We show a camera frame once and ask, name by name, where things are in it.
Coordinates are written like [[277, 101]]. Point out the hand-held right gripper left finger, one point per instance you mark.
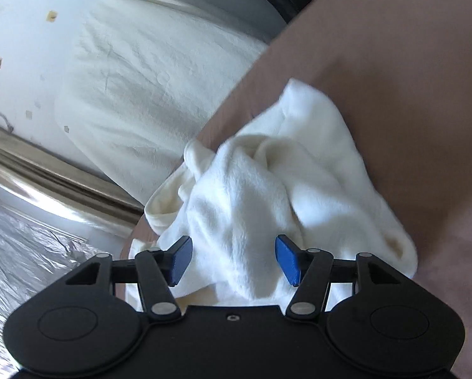
[[180, 260]]

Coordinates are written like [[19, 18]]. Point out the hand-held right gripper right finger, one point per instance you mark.
[[287, 260]]

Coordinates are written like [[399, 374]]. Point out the cream fleece garment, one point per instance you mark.
[[259, 189]]

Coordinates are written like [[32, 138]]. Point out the large silver foil curtain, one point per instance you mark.
[[22, 284]]

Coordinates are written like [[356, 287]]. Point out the narrow silver foil curtain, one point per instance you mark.
[[34, 195]]

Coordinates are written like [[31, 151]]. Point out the white cloth cover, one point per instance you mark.
[[141, 67]]

